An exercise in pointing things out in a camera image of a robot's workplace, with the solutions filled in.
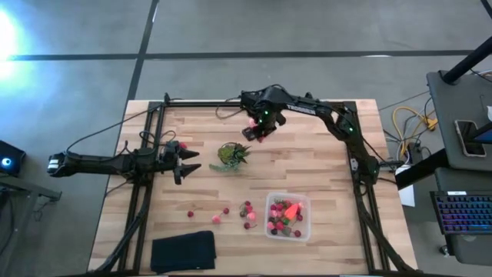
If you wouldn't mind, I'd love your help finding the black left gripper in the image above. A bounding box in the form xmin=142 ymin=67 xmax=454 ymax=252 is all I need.
xmin=160 ymin=139 xmax=203 ymax=186

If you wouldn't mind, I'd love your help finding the orange carrot green top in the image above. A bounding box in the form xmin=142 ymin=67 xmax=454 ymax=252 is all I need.
xmin=285 ymin=202 xmax=301 ymax=221

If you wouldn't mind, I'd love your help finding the clear plastic tupperware container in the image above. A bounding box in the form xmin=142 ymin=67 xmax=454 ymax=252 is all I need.
xmin=264 ymin=192 xmax=312 ymax=242

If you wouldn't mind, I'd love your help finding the green potted succulent plant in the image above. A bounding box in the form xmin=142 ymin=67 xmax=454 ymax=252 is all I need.
xmin=207 ymin=141 xmax=253 ymax=173

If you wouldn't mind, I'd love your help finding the dark blue folded cloth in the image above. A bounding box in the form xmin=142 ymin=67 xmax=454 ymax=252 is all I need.
xmin=149 ymin=229 xmax=218 ymax=275

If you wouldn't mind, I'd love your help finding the black power strip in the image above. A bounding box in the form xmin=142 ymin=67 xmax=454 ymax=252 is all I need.
xmin=407 ymin=142 xmax=424 ymax=165

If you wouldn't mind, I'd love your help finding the white paper sheet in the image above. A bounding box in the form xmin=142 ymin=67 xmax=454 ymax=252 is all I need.
xmin=397 ymin=184 xmax=417 ymax=208

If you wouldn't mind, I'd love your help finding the black cart bar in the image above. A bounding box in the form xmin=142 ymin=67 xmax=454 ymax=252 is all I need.
xmin=394 ymin=148 xmax=450 ymax=190

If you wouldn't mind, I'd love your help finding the grey metal stand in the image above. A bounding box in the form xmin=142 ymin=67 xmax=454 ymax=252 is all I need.
xmin=0 ymin=172 xmax=62 ymax=266

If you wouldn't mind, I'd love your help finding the black device blue light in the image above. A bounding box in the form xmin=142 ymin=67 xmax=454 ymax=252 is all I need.
xmin=0 ymin=140 xmax=27 ymax=178

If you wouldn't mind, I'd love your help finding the grey cart top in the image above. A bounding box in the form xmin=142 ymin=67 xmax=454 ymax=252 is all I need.
xmin=425 ymin=70 xmax=492 ymax=172

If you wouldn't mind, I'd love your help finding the grey desk top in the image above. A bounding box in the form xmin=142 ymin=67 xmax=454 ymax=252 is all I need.
xmin=434 ymin=167 xmax=492 ymax=267

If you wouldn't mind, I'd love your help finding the black smartphone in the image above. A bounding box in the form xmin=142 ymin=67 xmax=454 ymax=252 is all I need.
xmin=454 ymin=119 xmax=487 ymax=159

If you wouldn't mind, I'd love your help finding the black round pole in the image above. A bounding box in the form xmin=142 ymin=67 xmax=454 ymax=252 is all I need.
xmin=440 ymin=35 xmax=492 ymax=85

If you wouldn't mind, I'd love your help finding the keyboard with rainbow backlight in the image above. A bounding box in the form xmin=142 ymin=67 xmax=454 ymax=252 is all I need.
xmin=429 ymin=190 xmax=492 ymax=236

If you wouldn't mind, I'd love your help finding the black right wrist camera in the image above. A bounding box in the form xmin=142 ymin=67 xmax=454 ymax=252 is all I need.
xmin=241 ymin=126 xmax=264 ymax=142

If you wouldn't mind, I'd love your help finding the black left camera cable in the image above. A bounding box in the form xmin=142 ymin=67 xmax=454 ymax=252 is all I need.
xmin=138 ymin=129 xmax=178 ymax=154

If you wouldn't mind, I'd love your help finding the black camera cable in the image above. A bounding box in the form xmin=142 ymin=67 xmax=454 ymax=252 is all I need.
xmin=214 ymin=95 xmax=247 ymax=120
xmin=138 ymin=129 xmax=178 ymax=154

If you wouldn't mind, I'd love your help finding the black right camera cable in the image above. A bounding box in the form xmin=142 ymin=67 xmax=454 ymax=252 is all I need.
xmin=214 ymin=95 xmax=247 ymax=120

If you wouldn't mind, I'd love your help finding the black aluminium rig frame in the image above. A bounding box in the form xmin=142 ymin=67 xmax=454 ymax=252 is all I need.
xmin=91 ymin=92 xmax=416 ymax=276

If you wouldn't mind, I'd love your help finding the long black arm cable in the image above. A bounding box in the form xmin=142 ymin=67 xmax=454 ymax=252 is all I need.
xmin=65 ymin=98 xmax=181 ymax=155

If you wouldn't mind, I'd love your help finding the yellow cable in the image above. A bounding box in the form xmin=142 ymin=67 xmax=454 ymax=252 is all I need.
xmin=391 ymin=106 xmax=439 ymax=153

